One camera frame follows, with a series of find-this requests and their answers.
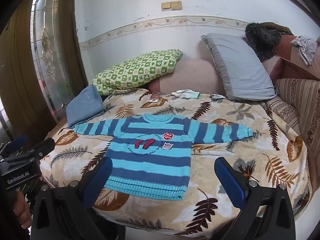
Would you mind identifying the pink quilted bolster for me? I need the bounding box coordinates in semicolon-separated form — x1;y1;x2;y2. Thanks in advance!
147;59;225;95

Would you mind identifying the person's left hand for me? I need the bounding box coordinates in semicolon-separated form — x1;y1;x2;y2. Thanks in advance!
13;191;32;229

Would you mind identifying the beige wall switch plate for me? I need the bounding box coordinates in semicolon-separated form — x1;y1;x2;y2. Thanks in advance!
161;1;182;11

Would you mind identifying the small grey cloth piece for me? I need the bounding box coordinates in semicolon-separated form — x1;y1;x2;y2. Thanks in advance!
210;94;226;101

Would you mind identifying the folded blue cloth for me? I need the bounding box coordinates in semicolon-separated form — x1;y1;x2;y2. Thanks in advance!
66;84;104;129

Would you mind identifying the blue striped knit sweater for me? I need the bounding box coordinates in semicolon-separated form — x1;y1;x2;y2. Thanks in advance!
74;114;253;200

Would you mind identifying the grey blue pillow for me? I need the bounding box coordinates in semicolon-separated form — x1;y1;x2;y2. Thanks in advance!
201;33;276;101

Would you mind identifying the grey white garment on headboard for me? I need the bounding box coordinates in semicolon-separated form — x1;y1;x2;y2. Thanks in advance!
290;36;319;66

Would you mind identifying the small red white packet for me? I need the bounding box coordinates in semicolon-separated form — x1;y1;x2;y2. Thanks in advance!
149;93;161;102

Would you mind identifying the brown wooden glass door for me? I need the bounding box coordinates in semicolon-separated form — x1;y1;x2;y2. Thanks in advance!
1;0;88;145

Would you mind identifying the striped brown blanket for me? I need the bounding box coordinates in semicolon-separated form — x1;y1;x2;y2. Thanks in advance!
260;79;319;191

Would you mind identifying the green checkered pillow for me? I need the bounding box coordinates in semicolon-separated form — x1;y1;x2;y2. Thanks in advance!
90;49;183;96

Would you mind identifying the dark fuzzy cushion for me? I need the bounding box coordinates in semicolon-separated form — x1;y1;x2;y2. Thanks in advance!
245;22;292;62

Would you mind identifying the pink brown headboard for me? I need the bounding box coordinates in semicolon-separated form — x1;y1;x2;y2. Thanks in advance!
263;33;319;81

